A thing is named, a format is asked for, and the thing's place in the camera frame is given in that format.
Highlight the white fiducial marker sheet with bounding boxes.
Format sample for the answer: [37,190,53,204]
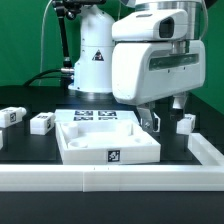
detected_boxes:
[55,109,139,124]

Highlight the white square tabletop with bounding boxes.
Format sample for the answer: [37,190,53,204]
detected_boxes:
[55,120,161,165]

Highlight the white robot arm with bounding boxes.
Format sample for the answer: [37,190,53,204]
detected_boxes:
[69,0,207,132]

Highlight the white fence wall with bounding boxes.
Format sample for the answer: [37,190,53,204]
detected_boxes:
[0,133,224,192]

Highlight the black cable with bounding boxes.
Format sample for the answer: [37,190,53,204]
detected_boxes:
[22,68,74,88]

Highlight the white cable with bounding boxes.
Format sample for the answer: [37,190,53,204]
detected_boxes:
[39,0,54,87]

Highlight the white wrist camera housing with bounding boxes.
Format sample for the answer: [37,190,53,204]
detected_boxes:
[112,9,188,42]

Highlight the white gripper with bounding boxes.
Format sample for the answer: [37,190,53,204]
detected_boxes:
[112,40,205,133]

